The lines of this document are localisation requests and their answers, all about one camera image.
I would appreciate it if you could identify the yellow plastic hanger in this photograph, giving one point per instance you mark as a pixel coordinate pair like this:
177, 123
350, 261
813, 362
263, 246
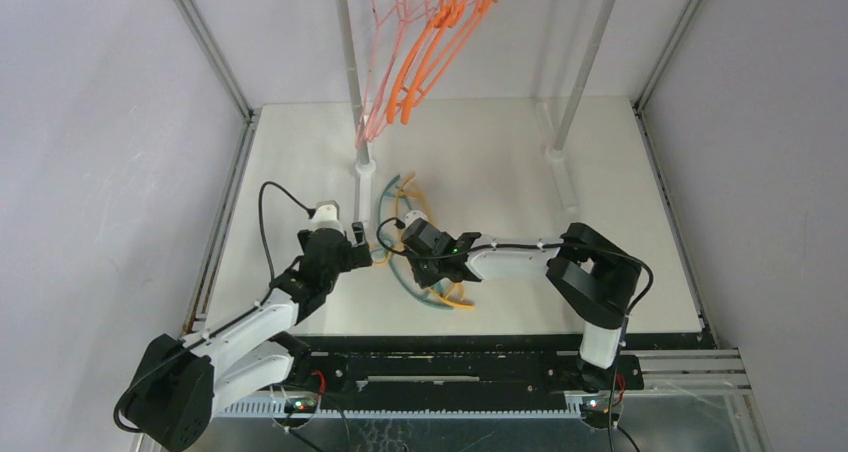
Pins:
404, 197

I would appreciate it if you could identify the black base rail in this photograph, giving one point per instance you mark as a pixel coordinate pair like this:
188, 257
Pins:
396, 375

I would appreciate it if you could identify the aluminium frame post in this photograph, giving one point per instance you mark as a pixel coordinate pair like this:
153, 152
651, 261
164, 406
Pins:
209, 47
641, 108

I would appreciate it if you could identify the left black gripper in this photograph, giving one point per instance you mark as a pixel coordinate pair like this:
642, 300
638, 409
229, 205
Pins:
355, 256

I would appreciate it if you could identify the aluminium frame post left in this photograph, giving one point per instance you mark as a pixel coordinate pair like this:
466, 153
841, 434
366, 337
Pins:
209, 47

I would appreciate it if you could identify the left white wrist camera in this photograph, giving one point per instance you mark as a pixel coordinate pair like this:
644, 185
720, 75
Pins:
326, 215

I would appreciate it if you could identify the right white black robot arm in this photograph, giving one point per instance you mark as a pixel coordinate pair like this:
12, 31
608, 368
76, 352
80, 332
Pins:
597, 279

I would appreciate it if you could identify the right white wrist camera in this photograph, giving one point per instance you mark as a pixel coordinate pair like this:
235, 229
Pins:
414, 215

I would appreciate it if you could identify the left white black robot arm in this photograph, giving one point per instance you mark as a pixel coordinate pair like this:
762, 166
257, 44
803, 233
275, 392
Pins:
182, 384

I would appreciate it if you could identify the white hanger rack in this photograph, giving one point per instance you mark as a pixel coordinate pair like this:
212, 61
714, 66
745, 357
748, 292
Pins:
365, 166

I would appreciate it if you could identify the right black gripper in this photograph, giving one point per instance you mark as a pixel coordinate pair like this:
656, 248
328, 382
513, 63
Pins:
411, 238

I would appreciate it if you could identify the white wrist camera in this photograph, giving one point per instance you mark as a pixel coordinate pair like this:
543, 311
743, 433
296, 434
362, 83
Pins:
326, 215
414, 215

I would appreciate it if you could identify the teal plastic hanger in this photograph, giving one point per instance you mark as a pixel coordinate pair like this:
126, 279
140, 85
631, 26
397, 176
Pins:
387, 237

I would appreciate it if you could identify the aluminium frame post right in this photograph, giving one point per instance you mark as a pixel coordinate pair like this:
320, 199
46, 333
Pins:
641, 108

